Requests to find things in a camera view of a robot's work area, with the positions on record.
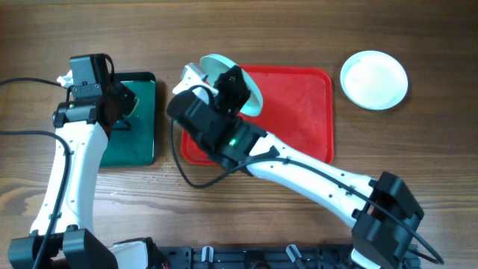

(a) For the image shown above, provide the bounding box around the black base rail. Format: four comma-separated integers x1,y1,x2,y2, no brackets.
158,244,361,269

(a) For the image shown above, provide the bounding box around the light blue plate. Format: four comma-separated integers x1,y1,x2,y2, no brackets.
199,54,264,117

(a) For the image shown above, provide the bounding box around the black tray with water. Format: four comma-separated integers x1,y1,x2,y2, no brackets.
100,72,156,167

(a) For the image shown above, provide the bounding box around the red plastic tray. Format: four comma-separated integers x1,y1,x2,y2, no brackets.
167,67,333,170

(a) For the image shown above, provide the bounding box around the black cable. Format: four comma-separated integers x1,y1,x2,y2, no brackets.
170,84,445,265
0,54,117,269

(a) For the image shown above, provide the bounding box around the right black cable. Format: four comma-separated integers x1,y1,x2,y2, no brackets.
170,84,445,265

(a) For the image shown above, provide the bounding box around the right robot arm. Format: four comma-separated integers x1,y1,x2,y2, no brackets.
167,63,424,268

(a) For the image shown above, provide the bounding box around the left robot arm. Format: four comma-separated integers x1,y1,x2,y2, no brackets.
8,81,164,268

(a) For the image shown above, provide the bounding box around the white plate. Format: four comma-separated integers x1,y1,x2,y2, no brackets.
339,50,409,111

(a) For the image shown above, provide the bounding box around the green scrubbing sponge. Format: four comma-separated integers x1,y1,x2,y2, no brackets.
124,97,140,117

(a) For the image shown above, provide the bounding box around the left black cable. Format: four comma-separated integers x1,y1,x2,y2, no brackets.
0,54,117,269

